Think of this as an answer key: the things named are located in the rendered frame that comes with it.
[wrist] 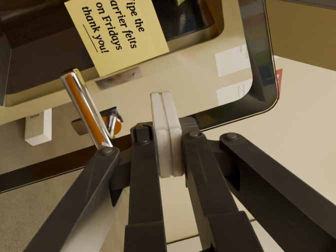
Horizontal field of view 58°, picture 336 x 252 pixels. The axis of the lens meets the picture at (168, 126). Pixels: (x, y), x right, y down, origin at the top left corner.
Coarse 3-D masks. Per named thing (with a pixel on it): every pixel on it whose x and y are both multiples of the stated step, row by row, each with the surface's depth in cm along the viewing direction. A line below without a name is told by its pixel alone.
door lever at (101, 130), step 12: (72, 72) 26; (72, 84) 26; (84, 84) 27; (72, 96) 27; (84, 96) 27; (84, 108) 28; (96, 108) 29; (84, 120) 28; (96, 120) 28; (108, 120) 33; (96, 132) 29; (108, 132) 30; (96, 144) 29; (108, 144) 30
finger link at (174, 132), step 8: (168, 96) 21; (168, 104) 19; (168, 112) 18; (168, 120) 17; (176, 120) 17; (168, 128) 16; (176, 128) 16; (168, 136) 16; (176, 136) 16; (176, 144) 16; (176, 152) 16; (176, 160) 17; (176, 168) 17
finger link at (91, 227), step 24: (96, 168) 14; (72, 192) 12; (96, 192) 12; (120, 192) 15; (48, 216) 11; (72, 216) 11; (96, 216) 12; (48, 240) 10; (72, 240) 10; (96, 240) 12
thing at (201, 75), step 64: (0, 0) 27; (64, 0) 28; (192, 0) 28; (256, 0) 29; (0, 64) 30; (64, 64) 31; (192, 64) 31; (256, 64) 32; (0, 128) 34; (64, 128) 34; (128, 128) 34; (0, 192) 38
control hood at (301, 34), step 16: (272, 0) 36; (272, 16) 38; (288, 16) 37; (304, 16) 36; (320, 16) 34; (272, 32) 40; (288, 32) 39; (304, 32) 37; (320, 32) 36; (272, 48) 43; (288, 48) 41; (304, 48) 39; (320, 48) 38; (320, 64) 40
